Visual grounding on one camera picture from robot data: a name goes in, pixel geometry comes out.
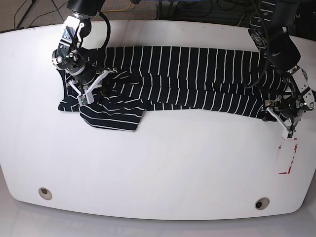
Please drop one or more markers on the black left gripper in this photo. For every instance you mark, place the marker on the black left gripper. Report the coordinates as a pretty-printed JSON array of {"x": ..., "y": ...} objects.
[{"x": 285, "y": 109}]

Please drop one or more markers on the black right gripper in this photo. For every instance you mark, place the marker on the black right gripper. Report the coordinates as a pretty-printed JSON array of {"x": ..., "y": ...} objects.
[{"x": 91, "y": 78}]

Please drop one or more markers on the navy white striped t-shirt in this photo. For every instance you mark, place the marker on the navy white striped t-shirt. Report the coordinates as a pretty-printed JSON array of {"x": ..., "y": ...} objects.
[{"x": 155, "y": 78}]

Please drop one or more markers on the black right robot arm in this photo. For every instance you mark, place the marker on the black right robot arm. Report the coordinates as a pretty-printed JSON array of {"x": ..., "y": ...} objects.
[{"x": 79, "y": 67}]

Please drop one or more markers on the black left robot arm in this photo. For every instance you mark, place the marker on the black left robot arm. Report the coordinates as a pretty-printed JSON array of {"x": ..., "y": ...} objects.
[{"x": 269, "y": 32}]

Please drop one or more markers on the red tape marking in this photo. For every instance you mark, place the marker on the red tape marking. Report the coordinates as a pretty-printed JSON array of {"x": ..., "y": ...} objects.
[{"x": 286, "y": 155}]

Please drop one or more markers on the right table grommet hole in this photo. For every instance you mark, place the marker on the right table grommet hole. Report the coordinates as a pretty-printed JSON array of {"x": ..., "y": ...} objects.
[{"x": 262, "y": 203}]

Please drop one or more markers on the table grommet hole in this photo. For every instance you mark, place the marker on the table grommet hole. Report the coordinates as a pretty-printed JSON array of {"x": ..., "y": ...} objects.
[
  {"x": 262, "y": 203},
  {"x": 45, "y": 193}
]

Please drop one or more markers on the left table grommet hole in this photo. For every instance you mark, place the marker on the left table grommet hole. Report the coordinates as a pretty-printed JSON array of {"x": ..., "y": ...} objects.
[{"x": 45, "y": 193}]

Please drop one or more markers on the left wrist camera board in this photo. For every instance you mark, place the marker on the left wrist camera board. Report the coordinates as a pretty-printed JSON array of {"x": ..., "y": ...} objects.
[{"x": 288, "y": 134}]

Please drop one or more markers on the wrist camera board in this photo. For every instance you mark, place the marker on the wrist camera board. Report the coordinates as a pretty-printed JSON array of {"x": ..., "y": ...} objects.
[
  {"x": 85, "y": 99},
  {"x": 288, "y": 134}
]

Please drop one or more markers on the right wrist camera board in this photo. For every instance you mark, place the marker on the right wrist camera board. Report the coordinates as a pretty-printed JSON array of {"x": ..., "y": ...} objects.
[{"x": 85, "y": 99}]

